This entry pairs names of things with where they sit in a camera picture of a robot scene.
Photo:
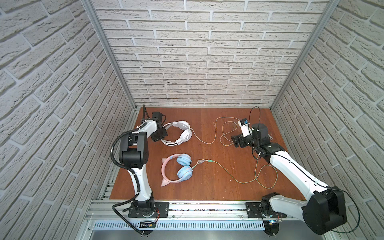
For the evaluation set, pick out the white perforated vent strip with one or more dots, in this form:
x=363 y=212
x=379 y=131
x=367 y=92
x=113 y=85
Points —
x=184 y=225

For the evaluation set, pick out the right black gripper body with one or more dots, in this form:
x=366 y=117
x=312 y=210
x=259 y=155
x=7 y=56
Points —
x=245 y=142

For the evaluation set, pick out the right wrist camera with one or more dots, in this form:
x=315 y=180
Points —
x=244 y=124

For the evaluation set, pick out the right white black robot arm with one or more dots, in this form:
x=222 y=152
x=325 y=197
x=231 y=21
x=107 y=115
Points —
x=324 y=207

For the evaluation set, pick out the aluminium mounting rail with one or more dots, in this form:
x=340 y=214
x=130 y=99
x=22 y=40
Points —
x=216 y=210

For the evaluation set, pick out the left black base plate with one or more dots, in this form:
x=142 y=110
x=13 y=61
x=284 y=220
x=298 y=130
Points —
x=149 y=210

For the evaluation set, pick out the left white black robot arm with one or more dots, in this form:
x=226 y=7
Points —
x=134 y=154

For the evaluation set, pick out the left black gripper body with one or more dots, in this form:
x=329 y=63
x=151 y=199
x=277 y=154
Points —
x=160 y=135

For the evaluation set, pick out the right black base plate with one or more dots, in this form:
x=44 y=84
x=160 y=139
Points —
x=262 y=210

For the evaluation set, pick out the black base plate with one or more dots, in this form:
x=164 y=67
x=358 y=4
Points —
x=262 y=210
x=149 y=210

